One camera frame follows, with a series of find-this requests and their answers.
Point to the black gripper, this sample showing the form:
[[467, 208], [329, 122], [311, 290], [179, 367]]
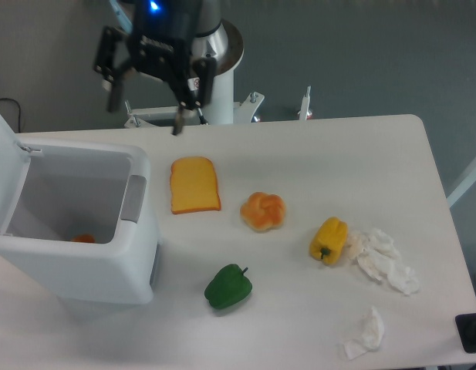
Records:
[[166, 29]]

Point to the white trash can lid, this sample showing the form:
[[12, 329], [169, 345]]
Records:
[[14, 166]]

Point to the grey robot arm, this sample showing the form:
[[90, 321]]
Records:
[[209, 21]]

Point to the white trash can body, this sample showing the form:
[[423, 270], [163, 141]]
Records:
[[75, 188]]

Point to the orange toast slice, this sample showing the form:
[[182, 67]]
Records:
[[193, 185]]

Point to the knotted bread roll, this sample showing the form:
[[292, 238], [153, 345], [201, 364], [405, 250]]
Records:
[[263, 211]]

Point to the orange item inside bin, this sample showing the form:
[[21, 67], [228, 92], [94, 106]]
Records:
[[84, 238]]

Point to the green bell pepper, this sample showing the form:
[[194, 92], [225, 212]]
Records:
[[228, 287]]

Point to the yellow bell pepper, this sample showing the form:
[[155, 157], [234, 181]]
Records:
[[329, 240]]

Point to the large crumpled white tissue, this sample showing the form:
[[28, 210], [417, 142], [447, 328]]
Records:
[[377, 256]]

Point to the small crumpled white tissue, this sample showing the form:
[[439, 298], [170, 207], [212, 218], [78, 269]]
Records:
[[370, 337]]

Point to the black device at edge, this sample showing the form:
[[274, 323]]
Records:
[[466, 327]]

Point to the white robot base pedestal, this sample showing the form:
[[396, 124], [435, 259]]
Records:
[[226, 44]]

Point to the white stand foot post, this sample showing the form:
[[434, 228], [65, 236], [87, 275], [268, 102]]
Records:
[[305, 112]]

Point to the white frame leg right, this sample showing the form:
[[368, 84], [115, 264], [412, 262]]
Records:
[[462, 184]]

